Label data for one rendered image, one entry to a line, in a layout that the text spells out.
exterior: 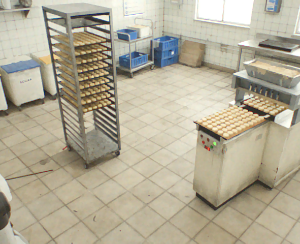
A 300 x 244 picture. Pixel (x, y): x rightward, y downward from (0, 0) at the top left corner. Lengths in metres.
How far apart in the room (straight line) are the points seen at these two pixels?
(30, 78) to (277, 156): 3.95
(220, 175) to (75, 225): 1.46
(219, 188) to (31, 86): 3.63
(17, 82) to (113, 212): 2.96
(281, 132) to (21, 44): 4.55
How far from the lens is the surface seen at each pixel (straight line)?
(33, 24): 5.87
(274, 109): 3.21
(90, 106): 3.39
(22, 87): 5.27
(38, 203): 3.38
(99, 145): 3.81
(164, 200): 3.20
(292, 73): 3.08
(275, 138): 3.16
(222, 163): 2.72
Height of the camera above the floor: 2.23
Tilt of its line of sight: 29 degrees down
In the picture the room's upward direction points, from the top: straight up
